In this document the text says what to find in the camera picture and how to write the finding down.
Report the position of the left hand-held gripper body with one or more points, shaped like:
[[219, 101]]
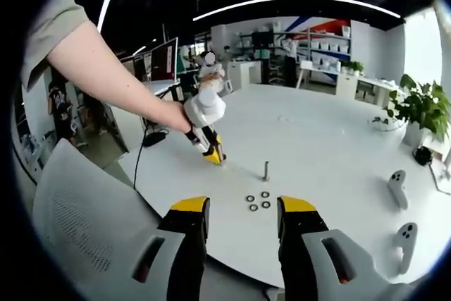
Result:
[[206, 107]]

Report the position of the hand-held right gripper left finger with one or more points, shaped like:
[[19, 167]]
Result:
[[185, 244]]

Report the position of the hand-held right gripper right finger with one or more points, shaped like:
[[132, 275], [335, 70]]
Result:
[[299, 244]]

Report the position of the thin metal threaded stud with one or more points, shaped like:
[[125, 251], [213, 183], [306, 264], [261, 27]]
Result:
[[265, 170]]

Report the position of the person's left hand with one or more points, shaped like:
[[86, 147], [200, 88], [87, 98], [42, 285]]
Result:
[[178, 116]]

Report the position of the white cabinet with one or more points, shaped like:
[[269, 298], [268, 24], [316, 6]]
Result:
[[243, 73]]

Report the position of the white office desk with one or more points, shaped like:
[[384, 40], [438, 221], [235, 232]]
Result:
[[158, 86]]

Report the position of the flat black object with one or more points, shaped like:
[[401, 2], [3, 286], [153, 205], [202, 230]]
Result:
[[155, 139]]

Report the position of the computer monitor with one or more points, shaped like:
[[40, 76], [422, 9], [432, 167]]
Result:
[[163, 61]]

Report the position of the white handheld controller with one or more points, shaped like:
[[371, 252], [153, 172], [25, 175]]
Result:
[[398, 188], [405, 241]]

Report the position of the white mesh office chair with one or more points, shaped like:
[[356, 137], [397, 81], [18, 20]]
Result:
[[81, 216]]

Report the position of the shelf with white bins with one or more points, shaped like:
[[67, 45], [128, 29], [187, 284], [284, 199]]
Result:
[[317, 42]]

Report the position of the small black device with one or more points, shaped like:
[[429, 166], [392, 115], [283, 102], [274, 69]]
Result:
[[423, 156]]

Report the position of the small potted plant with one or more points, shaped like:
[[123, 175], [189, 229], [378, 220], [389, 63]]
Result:
[[354, 66]]

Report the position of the long white desk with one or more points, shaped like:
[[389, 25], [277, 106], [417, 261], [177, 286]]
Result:
[[366, 86]]

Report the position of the olive shirt sleeve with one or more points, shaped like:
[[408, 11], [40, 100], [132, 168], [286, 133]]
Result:
[[53, 22]]

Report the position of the green potted plant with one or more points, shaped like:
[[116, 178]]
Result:
[[419, 103]]

